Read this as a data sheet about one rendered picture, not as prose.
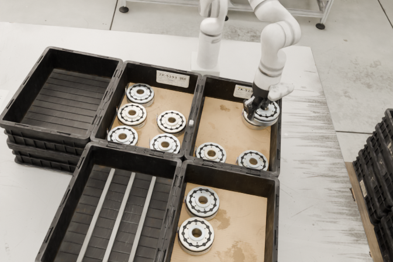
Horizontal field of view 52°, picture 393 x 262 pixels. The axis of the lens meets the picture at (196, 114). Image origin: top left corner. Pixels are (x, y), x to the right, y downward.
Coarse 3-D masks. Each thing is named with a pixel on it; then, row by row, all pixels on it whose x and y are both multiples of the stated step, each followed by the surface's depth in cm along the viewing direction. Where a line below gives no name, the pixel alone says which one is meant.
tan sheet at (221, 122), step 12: (204, 108) 153; (216, 108) 153; (228, 108) 154; (240, 108) 154; (204, 120) 148; (216, 120) 149; (228, 120) 150; (240, 120) 150; (204, 132) 145; (216, 132) 145; (228, 132) 146; (240, 132) 146; (252, 132) 147; (264, 132) 147; (228, 144) 142; (240, 144) 142; (252, 144) 143; (264, 144) 143; (192, 156) 137; (228, 156) 138
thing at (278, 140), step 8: (224, 80) 149; (232, 80) 150; (200, 88) 145; (200, 96) 142; (200, 104) 140; (280, 104) 144; (280, 112) 141; (280, 120) 139; (192, 128) 132; (280, 128) 136; (192, 136) 130; (280, 136) 134; (280, 144) 131; (280, 152) 129; (184, 160) 126; (192, 160) 124; (200, 160) 124; (208, 160) 124; (280, 160) 127; (240, 168) 124; (248, 168) 124
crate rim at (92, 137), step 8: (136, 64) 151; (144, 64) 151; (152, 64) 151; (120, 72) 147; (176, 72) 150; (184, 72) 150; (192, 72) 151; (200, 80) 148; (112, 88) 141; (112, 96) 139; (192, 104) 140; (104, 112) 133; (192, 112) 137; (96, 128) 128; (184, 136) 130; (112, 144) 125; (120, 144) 125; (128, 144) 125; (184, 144) 127; (152, 152) 124; (160, 152) 125; (168, 152) 125; (184, 152) 125
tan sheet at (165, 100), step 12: (132, 84) 157; (156, 96) 154; (168, 96) 155; (180, 96) 155; (192, 96) 156; (144, 108) 150; (156, 108) 150; (168, 108) 151; (180, 108) 151; (156, 120) 146; (144, 132) 142; (156, 132) 143; (144, 144) 138; (180, 144) 140
